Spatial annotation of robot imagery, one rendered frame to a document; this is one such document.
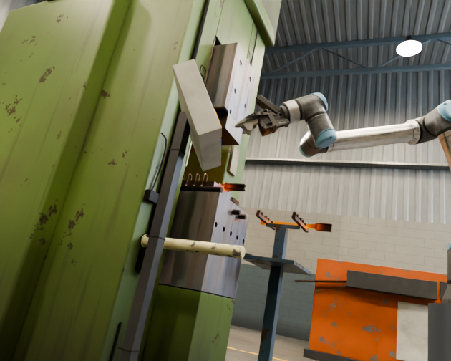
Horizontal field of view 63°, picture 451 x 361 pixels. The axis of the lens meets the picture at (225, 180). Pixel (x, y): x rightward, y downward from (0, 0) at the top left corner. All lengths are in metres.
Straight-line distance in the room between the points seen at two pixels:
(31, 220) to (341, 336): 4.14
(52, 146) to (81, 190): 0.26
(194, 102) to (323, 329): 4.27
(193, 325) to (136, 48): 1.36
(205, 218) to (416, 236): 8.10
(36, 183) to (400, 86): 10.14
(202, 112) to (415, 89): 10.06
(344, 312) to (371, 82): 7.42
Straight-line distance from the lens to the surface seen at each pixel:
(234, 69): 2.04
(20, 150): 2.07
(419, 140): 1.89
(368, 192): 9.75
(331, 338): 5.17
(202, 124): 1.20
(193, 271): 1.67
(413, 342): 5.18
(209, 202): 1.71
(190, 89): 1.27
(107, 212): 1.64
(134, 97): 1.85
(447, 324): 1.81
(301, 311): 9.30
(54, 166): 1.83
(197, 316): 1.64
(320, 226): 2.29
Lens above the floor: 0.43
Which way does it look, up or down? 18 degrees up
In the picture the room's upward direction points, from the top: 11 degrees clockwise
